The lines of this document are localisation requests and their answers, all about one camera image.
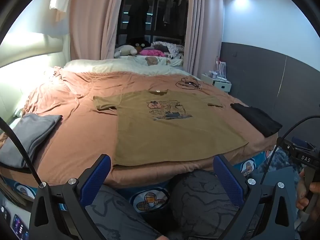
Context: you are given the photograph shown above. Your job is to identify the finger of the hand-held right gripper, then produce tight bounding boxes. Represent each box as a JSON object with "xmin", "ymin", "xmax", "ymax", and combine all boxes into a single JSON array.
[{"xmin": 291, "ymin": 137, "xmax": 315, "ymax": 152}]

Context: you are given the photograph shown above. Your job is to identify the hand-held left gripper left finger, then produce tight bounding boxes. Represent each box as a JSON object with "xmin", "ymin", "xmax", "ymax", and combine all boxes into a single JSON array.
[{"xmin": 29, "ymin": 154, "xmax": 112, "ymax": 240}]

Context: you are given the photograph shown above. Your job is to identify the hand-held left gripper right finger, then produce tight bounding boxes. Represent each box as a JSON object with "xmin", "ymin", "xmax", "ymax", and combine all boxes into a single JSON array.
[{"xmin": 213, "ymin": 154, "xmax": 299, "ymax": 240}]

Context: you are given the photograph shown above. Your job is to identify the brown printed t-shirt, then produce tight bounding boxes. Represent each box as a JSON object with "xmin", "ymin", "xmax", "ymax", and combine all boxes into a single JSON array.
[{"xmin": 93, "ymin": 89, "xmax": 248, "ymax": 167}]

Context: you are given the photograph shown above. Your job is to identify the dark hanging clothes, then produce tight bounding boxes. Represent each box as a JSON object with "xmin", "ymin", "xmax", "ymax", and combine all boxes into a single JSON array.
[{"xmin": 163, "ymin": 0, "xmax": 188, "ymax": 38}]

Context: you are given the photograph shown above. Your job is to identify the person's right hand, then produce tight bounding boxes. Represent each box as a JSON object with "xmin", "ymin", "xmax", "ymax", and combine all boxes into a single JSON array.
[{"xmin": 296, "ymin": 167, "xmax": 320, "ymax": 209}]

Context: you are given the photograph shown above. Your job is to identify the grey shaggy rug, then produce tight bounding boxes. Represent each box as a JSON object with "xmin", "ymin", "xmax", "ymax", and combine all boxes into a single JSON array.
[{"xmin": 255, "ymin": 146, "xmax": 304, "ymax": 178}]

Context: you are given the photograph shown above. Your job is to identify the person's right leg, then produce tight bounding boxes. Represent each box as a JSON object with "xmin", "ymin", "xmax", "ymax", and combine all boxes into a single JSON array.
[{"xmin": 170, "ymin": 169, "xmax": 240, "ymax": 240}]

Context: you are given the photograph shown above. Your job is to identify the person's leg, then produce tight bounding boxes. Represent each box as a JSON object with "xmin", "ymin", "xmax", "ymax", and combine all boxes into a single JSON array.
[
  {"xmin": 85, "ymin": 184, "xmax": 163, "ymax": 240},
  {"xmin": 170, "ymin": 169, "xmax": 240, "ymax": 240}
]

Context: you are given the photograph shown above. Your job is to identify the person's left leg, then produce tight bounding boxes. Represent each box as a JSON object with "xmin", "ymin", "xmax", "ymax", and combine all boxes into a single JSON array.
[{"xmin": 85, "ymin": 184, "xmax": 163, "ymax": 240}]

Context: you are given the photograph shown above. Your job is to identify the orange blanket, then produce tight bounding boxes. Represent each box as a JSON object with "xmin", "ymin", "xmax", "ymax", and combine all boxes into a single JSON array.
[{"xmin": 0, "ymin": 66, "xmax": 279, "ymax": 188}]

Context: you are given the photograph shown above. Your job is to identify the black folded garment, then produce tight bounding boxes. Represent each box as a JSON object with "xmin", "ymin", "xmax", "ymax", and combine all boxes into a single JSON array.
[{"xmin": 230, "ymin": 103, "xmax": 283, "ymax": 138}]

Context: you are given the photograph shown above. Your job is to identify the teal printed bed sheet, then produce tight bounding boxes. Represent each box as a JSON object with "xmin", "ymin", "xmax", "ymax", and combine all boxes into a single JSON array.
[{"xmin": 0, "ymin": 150, "xmax": 275, "ymax": 213}]

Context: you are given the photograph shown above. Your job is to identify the grey folded garment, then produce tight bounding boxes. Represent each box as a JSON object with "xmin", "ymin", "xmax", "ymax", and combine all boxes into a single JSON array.
[{"xmin": 0, "ymin": 113, "xmax": 63, "ymax": 168}]

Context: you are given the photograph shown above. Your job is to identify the smartphone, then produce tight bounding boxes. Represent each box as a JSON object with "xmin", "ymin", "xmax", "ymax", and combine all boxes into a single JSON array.
[{"xmin": 11, "ymin": 214, "xmax": 29, "ymax": 239}]

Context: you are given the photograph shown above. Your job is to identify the white nightstand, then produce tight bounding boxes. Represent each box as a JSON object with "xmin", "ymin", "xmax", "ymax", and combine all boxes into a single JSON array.
[{"xmin": 201, "ymin": 73, "xmax": 232, "ymax": 93}]

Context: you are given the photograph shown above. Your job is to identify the striped bag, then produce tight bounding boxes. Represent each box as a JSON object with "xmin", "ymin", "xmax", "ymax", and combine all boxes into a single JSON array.
[{"xmin": 214, "ymin": 56, "xmax": 228, "ymax": 80}]

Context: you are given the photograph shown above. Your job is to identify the cream duvet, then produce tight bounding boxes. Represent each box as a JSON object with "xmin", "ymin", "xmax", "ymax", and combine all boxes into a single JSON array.
[{"xmin": 64, "ymin": 56, "xmax": 185, "ymax": 77}]

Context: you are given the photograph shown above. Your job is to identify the cream headboard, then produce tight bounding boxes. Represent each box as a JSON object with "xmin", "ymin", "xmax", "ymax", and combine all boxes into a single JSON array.
[{"xmin": 0, "ymin": 34, "xmax": 72, "ymax": 120}]

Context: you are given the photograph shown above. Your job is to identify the cream bear print quilt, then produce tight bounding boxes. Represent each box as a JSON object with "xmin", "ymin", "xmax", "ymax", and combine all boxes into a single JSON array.
[{"xmin": 117, "ymin": 54, "xmax": 184, "ymax": 67}]

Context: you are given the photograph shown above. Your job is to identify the beige plush toy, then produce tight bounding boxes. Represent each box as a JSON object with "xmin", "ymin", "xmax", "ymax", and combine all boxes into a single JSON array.
[{"xmin": 114, "ymin": 44, "xmax": 138, "ymax": 58}]

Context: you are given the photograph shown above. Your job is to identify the pink plush toy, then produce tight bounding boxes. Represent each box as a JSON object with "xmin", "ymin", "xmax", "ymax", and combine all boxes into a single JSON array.
[{"xmin": 139, "ymin": 49, "xmax": 165, "ymax": 57}]

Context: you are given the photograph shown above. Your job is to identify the black plush toy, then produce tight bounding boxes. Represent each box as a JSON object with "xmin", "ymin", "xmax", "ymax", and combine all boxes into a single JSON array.
[{"xmin": 132, "ymin": 42, "xmax": 152, "ymax": 50}]

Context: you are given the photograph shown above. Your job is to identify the floral cloth pile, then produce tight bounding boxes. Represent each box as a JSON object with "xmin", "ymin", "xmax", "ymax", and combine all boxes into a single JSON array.
[{"xmin": 150, "ymin": 41, "xmax": 185, "ymax": 60}]

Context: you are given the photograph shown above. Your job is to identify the pink curtain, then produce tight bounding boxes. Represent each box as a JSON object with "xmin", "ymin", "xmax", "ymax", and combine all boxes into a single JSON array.
[
  {"xmin": 69, "ymin": 0, "xmax": 126, "ymax": 61},
  {"xmin": 184, "ymin": 0, "xmax": 225, "ymax": 74}
]

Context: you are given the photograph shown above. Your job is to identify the dark glass window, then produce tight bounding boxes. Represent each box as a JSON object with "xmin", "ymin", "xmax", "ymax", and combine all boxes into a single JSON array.
[{"xmin": 117, "ymin": 0, "xmax": 188, "ymax": 46}]

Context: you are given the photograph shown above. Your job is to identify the dark hanging coat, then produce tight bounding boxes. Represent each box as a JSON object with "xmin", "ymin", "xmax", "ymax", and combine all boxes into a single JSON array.
[{"xmin": 127, "ymin": 0, "xmax": 150, "ymax": 44}]

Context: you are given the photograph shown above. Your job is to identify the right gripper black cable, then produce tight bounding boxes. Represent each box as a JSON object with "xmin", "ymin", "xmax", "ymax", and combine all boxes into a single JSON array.
[{"xmin": 261, "ymin": 116, "xmax": 320, "ymax": 183}]

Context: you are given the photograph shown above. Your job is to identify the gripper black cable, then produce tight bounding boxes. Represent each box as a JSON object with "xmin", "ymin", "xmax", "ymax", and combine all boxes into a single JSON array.
[
  {"xmin": 0, "ymin": 117, "xmax": 43, "ymax": 187},
  {"xmin": 261, "ymin": 116, "xmax": 320, "ymax": 183}
]

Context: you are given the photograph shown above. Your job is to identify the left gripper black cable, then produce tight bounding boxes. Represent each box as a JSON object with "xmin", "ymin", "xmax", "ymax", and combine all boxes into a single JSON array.
[{"xmin": 0, "ymin": 117, "xmax": 43, "ymax": 187}]

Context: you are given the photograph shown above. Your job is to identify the black cable tangle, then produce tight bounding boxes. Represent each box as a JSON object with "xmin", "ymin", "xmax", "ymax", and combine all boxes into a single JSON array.
[{"xmin": 175, "ymin": 77, "xmax": 202, "ymax": 90}]

